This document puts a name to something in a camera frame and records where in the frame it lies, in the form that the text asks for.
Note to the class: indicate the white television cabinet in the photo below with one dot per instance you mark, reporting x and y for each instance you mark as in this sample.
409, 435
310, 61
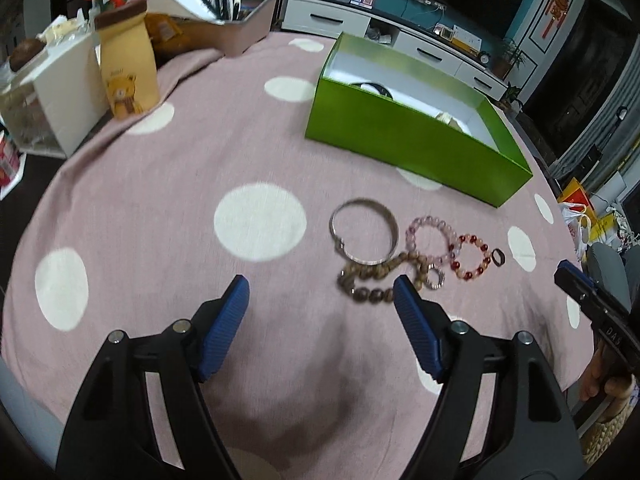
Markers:
325, 20

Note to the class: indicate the silver bangle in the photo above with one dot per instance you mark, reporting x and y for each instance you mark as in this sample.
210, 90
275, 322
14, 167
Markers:
394, 237

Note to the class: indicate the black bangle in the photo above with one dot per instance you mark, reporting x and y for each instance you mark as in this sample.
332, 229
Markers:
382, 88

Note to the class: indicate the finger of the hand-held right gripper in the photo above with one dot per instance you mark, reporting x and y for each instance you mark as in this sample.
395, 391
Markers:
570, 275

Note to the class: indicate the woven straw stool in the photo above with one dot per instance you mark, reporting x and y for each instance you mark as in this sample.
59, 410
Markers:
610, 435

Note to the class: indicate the green cardboard box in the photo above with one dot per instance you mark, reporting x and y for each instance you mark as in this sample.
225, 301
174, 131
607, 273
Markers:
400, 130

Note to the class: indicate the yellow bear paper bag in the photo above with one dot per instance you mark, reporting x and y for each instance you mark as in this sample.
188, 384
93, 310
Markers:
127, 60

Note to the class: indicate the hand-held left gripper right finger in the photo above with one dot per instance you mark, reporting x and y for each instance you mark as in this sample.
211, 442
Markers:
417, 325

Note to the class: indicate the white and yellow desk calendar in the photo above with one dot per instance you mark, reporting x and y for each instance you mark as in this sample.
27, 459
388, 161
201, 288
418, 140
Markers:
467, 40

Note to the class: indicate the grey chair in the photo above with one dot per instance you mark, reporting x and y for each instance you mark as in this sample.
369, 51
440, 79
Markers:
607, 270

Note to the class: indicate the white power strip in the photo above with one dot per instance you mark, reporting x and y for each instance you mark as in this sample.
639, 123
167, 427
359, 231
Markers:
427, 1

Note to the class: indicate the red package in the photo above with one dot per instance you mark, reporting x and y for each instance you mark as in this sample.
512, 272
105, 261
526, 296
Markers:
7, 160

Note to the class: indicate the tall potted plant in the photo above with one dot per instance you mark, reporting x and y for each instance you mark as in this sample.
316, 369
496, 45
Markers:
502, 65

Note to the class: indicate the yellow and red bag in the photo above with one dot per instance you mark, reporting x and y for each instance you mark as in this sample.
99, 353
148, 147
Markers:
575, 192

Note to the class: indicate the pink desk device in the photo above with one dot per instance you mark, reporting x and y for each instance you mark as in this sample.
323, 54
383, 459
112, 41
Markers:
444, 31

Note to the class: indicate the small potted plant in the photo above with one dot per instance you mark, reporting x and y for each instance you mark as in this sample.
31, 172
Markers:
512, 95

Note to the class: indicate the black alarm clock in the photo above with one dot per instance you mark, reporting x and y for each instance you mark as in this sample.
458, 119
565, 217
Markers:
485, 58

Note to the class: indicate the person's right hand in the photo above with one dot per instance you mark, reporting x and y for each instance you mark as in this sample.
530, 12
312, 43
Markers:
591, 377

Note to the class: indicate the white plastic bag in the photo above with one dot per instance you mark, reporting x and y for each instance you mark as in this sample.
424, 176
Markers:
575, 230

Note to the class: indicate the pink organizer bin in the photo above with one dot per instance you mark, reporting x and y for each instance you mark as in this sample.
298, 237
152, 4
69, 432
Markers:
240, 35

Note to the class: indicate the red knot wall decoration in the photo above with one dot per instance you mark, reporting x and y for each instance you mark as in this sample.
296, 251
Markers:
557, 5

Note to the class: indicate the white storage box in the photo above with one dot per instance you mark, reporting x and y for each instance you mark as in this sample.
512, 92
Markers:
65, 100

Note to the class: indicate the orange snack packet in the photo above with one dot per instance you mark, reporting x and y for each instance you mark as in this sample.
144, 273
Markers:
162, 30

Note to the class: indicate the brown round object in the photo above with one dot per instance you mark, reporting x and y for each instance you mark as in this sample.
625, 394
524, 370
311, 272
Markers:
25, 52

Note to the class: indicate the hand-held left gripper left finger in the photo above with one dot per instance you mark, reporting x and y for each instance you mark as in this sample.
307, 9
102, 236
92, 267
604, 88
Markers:
225, 330

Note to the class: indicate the pink polka-dot tablecloth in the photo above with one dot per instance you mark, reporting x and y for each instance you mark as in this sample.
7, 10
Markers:
200, 160

